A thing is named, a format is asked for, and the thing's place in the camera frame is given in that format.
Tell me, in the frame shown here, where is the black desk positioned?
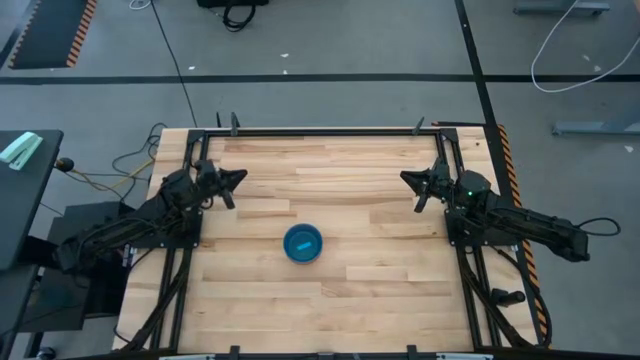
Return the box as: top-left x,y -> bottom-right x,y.
0,129 -> 65,274

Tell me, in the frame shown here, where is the black hazard-striped floor mat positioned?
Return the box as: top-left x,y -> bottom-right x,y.
7,0 -> 99,70

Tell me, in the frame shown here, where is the orange-black hazard strip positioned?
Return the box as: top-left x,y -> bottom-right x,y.
497,124 -> 551,350

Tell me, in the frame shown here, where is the black cabinet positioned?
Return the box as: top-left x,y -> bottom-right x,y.
19,201 -> 142,334

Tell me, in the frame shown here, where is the grey table foot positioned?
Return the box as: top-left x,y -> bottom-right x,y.
513,0 -> 611,16
552,102 -> 640,137

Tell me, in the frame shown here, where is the teal plastic bowl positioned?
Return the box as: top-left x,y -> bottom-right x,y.
282,223 -> 324,265

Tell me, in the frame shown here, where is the yellow floor cable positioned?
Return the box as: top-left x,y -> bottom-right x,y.
64,158 -> 156,194

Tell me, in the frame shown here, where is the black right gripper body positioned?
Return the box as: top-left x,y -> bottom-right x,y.
414,157 -> 457,213

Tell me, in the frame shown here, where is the coiled black cable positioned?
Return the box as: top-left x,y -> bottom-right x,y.
222,4 -> 257,34

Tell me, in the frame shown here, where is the black floor device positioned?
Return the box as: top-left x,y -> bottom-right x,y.
196,0 -> 270,9

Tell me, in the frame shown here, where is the black aluminium table frame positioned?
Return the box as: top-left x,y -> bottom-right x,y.
117,127 -> 544,360

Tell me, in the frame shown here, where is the mint green stapler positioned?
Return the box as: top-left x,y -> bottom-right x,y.
0,131 -> 45,172

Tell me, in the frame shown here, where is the white floor cable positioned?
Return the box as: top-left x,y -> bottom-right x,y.
530,0 -> 640,95

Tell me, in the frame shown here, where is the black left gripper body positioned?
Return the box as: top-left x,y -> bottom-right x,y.
192,158 -> 235,210

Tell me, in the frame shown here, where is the long black floor cable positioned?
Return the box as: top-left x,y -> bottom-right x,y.
149,0 -> 199,129

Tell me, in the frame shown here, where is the black cable bundle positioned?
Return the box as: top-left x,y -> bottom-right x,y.
112,122 -> 169,201

